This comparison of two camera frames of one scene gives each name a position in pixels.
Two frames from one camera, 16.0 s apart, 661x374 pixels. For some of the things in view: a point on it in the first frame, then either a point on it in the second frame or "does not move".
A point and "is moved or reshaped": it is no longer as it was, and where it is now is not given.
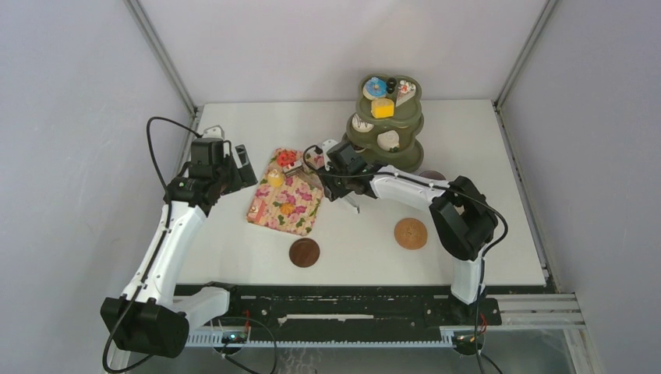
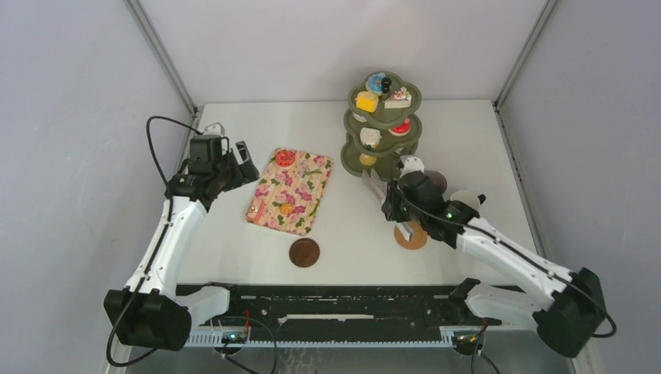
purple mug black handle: [432, 174] does not move
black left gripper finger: [241, 178] does not move
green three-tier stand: [387, 122] does not move
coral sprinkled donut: [286, 158] does not move
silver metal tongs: [352, 202] is moved or reshaped
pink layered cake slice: [256, 209] does not move
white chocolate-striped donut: [360, 125] is moved or reshaped
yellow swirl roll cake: [383, 107] to [366, 101]
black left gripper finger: [241, 156] does not move
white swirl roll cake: [388, 139] to [370, 137]
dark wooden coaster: [304, 252] does not move
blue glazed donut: [374, 87] is moved or reshaped
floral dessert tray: [288, 195] does not move
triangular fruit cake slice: [406, 90] is moved or reshaped
